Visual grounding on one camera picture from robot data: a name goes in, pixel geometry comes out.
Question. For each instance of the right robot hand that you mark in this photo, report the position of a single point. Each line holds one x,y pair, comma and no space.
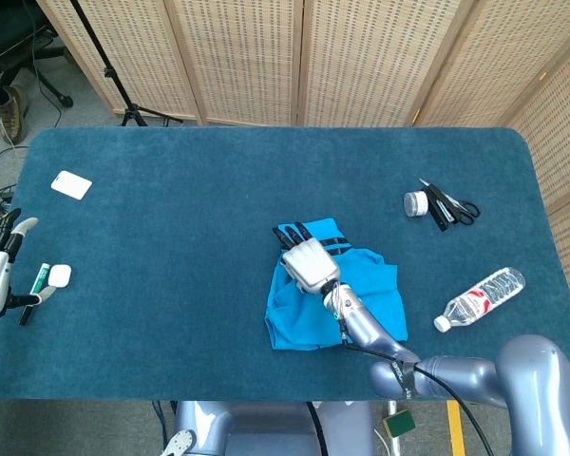
311,263

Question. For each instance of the black scissors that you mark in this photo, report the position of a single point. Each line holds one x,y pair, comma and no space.
466,210

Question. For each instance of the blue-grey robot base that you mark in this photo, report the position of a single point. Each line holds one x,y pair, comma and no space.
266,427

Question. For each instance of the clear plastic water bottle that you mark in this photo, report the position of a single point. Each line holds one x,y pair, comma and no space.
475,301

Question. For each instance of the olive green shoe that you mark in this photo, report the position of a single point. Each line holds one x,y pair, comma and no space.
13,114

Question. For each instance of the green and white marker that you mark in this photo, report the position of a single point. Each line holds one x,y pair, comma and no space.
40,278

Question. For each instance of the green and yellow sponge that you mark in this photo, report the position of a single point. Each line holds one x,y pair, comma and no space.
399,423

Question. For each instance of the white robot bracket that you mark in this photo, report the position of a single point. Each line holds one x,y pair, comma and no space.
179,442

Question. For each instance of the silver metal pole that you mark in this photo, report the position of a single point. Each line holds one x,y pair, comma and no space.
394,427

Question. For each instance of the black stapler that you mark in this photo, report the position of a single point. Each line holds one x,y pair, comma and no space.
439,214

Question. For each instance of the white card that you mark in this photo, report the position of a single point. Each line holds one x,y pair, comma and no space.
71,185

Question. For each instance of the black office chair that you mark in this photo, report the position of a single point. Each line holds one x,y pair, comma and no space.
14,52

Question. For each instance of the black tripod stand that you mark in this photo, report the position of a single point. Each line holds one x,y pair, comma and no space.
109,73

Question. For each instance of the dark blue carpeted table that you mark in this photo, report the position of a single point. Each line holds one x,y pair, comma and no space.
290,152

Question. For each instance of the white earbuds case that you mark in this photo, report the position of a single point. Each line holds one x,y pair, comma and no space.
59,276

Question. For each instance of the blue Carolina Panthers t-shirt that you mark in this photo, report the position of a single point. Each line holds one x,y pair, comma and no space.
375,285

